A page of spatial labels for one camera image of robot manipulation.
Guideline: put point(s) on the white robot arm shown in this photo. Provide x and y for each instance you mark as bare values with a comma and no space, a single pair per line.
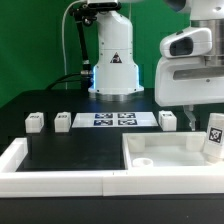
116,76

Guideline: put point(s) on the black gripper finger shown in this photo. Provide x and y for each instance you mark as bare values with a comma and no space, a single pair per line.
188,110

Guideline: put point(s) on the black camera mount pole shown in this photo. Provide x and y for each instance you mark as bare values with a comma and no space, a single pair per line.
84,16

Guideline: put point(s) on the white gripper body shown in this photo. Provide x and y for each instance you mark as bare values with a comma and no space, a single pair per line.
182,75

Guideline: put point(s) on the white fiducial marker sheet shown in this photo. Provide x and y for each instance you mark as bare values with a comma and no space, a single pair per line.
114,119

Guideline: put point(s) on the white square table top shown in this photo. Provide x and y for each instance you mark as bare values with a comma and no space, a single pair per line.
169,149

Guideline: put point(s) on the white U-shaped obstacle fence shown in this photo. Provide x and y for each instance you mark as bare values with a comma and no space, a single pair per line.
151,181

